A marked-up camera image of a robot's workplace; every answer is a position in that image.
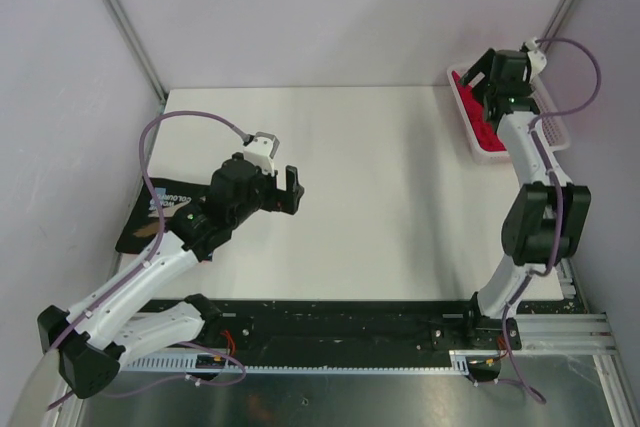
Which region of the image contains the red t-shirt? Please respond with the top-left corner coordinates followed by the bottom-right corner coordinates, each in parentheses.
top-left (451, 70), bottom-right (507, 154)

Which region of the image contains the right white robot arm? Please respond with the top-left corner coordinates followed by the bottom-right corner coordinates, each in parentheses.
top-left (460, 47), bottom-right (591, 348)

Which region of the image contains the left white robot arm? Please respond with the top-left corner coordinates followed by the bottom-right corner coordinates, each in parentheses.
top-left (37, 153), bottom-right (304, 399)

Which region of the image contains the white plastic basket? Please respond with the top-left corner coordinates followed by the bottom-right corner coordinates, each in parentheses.
top-left (446, 64), bottom-right (571, 165)

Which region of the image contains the folded black printed t-shirt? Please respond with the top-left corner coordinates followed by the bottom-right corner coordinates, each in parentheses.
top-left (115, 178), bottom-right (205, 255)

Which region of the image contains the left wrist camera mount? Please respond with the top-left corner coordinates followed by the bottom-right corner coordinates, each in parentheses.
top-left (243, 132), bottom-right (279, 176)

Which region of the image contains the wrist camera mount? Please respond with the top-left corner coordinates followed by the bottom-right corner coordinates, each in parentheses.
top-left (243, 132), bottom-right (279, 176)
top-left (521, 37), bottom-right (547, 79)

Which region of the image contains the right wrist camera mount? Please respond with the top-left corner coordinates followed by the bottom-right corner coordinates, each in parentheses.
top-left (521, 37), bottom-right (547, 79)

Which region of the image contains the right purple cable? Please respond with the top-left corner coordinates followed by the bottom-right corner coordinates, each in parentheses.
top-left (502, 37), bottom-right (603, 404)

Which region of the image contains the purple cable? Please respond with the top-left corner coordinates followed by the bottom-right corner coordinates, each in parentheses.
top-left (47, 111), bottom-right (251, 411)
top-left (502, 37), bottom-right (603, 404)

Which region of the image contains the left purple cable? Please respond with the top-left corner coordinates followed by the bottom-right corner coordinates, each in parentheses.
top-left (47, 111), bottom-right (251, 411)

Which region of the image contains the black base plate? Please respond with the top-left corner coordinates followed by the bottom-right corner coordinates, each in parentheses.
top-left (213, 299), bottom-right (521, 350)

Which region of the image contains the slotted cable duct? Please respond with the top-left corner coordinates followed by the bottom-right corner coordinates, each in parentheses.
top-left (121, 349), bottom-right (469, 376)

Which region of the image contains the left aluminium corner post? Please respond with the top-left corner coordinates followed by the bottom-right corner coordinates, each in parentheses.
top-left (102, 0), bottom-right (168, 105)

